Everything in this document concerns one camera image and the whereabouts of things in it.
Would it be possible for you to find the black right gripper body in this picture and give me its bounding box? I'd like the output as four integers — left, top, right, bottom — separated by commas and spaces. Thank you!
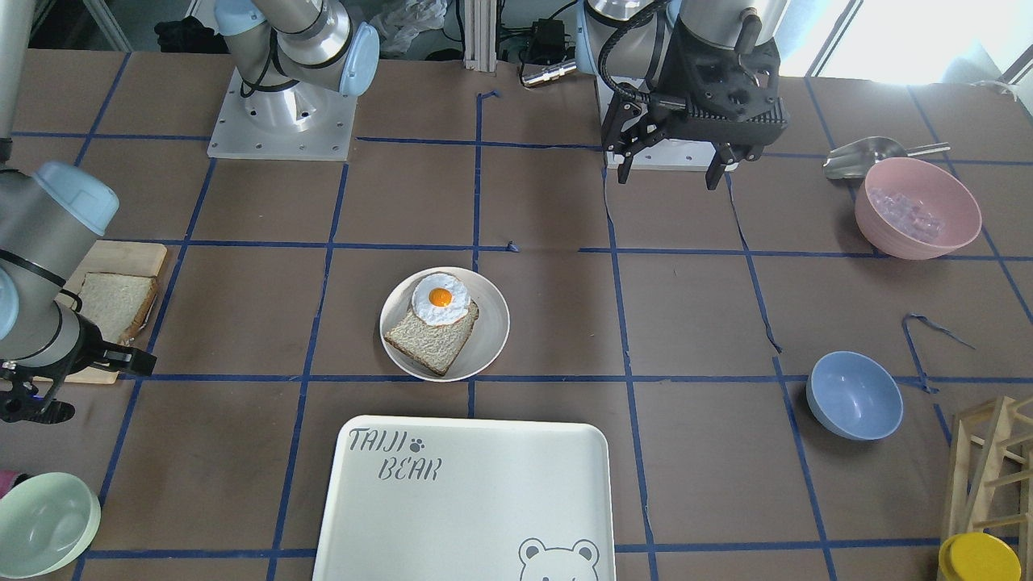
1, 319, 157, 425

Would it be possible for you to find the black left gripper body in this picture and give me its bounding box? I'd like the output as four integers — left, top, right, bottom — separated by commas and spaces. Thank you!
602, 16, 788, 166

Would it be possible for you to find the bread slice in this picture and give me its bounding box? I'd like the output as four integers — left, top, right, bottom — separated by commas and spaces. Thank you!
384, 302, 480, 378
79, 272, 158, 345

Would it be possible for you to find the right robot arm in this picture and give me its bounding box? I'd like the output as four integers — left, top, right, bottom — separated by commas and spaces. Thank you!
1, 1, 380, 425

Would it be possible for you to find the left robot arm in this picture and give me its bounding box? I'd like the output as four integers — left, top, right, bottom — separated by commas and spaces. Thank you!
575, 1, 790, 189

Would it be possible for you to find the white round plate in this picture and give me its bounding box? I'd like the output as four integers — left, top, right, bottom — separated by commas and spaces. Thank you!
379, 267, 512, 383

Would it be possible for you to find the bread slice on plate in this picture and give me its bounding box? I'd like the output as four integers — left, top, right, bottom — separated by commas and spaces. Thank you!
384, 302, 480, 378

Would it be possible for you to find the pink cloth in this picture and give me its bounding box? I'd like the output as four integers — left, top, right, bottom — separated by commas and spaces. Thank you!
0, 470, 31, 499

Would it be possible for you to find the green bowl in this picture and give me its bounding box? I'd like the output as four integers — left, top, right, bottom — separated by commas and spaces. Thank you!
1, 472, 101, 579

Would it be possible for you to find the metal scoop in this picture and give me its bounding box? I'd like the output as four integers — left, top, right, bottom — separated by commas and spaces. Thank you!
822, 136, 951, 180

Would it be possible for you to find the wooden cutting board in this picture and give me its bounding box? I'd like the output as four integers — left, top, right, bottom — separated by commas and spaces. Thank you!
15, 241, 169, 385

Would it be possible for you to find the pink bowl with ice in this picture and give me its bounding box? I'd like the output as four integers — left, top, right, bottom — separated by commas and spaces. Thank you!
855, 157, 984, 259

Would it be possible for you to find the fried egg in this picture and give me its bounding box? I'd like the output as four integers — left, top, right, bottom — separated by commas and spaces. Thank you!
410, 272, 471, 326

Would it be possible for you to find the blue bowl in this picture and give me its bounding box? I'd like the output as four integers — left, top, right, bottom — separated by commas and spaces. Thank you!
805, 351, 904, 441

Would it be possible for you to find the cream bear tray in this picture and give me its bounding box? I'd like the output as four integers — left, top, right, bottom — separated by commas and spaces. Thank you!
312, 415, 617, 580

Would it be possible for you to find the wooden mug rack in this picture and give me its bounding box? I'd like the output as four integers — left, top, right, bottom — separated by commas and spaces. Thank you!
940, 396, 1031, 580

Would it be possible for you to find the yellow mug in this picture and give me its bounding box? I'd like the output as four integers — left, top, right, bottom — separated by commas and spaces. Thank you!
938, 532, 1022, 580

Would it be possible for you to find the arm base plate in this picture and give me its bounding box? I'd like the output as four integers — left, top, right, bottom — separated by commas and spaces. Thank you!
596, 77, 716, 173
207, 70, 358, 162

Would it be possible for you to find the aluminium frame post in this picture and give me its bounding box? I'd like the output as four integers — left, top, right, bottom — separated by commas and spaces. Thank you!
462, 0, 498, 74

